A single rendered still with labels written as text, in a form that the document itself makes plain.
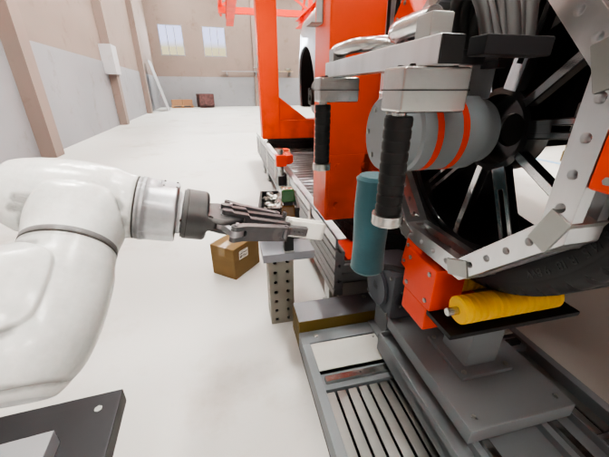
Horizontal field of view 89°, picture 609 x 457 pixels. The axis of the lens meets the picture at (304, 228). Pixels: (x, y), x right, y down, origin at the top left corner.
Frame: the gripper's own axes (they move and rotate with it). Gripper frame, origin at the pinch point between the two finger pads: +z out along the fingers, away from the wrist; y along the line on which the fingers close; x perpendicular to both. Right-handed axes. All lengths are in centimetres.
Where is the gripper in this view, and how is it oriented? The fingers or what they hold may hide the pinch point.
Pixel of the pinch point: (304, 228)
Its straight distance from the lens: 53.9
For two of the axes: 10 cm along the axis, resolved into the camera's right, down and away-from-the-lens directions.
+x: -2.5, 9.1, 3.2
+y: -3.1, -3.9, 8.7
